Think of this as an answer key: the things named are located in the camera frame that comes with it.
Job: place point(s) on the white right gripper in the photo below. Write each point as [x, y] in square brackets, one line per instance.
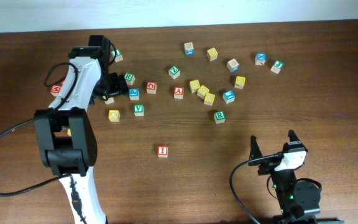
[255, 150]

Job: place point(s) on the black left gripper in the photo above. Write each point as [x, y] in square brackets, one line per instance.
[119, 86]

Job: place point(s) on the yellow C letter block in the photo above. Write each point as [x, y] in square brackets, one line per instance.
[109, 100]

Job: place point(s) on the red I letter block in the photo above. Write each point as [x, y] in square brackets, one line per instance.
[162, 151]

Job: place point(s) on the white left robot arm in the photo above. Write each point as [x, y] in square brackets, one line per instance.
[64, 134]

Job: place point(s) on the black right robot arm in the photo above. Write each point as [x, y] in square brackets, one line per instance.
[298, 198]

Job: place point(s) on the green R block left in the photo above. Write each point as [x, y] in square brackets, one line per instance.
[129, 78]

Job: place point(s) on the green r block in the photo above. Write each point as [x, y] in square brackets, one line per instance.
[129, 78]
[219, 117]

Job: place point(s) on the blue block centre left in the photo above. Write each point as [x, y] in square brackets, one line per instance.
[134, 94]

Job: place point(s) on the green L block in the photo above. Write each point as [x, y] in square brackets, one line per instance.
[117, 55]

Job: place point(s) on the yellow O block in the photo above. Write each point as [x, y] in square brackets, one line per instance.
[114, 115]

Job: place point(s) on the green V block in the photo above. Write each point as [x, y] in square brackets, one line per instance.
[139, 110]

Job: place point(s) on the red O block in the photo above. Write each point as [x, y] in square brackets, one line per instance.
[151, 87]

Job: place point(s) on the green Z block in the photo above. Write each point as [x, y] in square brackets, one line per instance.
[174, 72]

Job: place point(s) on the red M block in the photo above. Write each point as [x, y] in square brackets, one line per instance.
[55, 90]

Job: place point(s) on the green R block right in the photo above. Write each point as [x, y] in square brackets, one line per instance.
[219, 117]

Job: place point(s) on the red A block centre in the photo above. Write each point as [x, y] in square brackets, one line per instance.
[178, 92]

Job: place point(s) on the blue E block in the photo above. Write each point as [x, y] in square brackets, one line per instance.
[229, 96]

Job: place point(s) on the yellow block right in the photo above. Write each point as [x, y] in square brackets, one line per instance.
[240, 82]

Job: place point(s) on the green J block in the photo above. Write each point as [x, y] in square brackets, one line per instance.
[277, 66]

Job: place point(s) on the yellow block cluster left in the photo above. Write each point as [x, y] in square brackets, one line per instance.
[194, 85]

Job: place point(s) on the yellow block cluster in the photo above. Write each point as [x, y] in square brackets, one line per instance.
[209, 99]
[194, 85]
[202, 91]

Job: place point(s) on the yellow block cluster lower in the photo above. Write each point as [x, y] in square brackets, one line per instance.
[209, 99]

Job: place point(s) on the wooden block blue side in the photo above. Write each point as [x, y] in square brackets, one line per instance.
[189, 48]

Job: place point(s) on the blue X block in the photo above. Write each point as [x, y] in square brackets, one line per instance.
[260, 58]

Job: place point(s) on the yellow block cluster middle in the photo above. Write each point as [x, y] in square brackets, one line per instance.
[202, 91]

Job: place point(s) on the wooden block orange letter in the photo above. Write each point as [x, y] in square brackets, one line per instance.
[232, 65]

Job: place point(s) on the yellow block top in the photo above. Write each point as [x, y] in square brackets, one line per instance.
[212, 54]

